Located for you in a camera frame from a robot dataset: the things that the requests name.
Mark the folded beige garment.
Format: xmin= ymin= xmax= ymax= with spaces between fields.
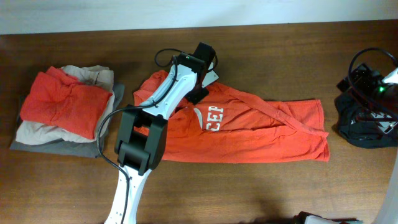
xmin=16 ymin=65 xmax=116 ymax=145

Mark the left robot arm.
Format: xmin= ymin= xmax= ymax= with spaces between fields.
xmin=104 ymin=42 xmax=218 ymax=224

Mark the red soccer t-shirt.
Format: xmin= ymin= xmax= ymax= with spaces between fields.
xmin=132 ymin=69 xmax=330 ymax=164

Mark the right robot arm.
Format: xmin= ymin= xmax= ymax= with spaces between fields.
xmin=292 ymin=68 xmax=397 ymax=224

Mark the folded red shirt on stack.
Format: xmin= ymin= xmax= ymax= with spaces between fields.
xmin=20 ymin=67 xmax=113 ymax=140

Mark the black garment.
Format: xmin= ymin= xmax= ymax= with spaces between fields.
xmin=335 ymin=93 xmax=397 ymax=149

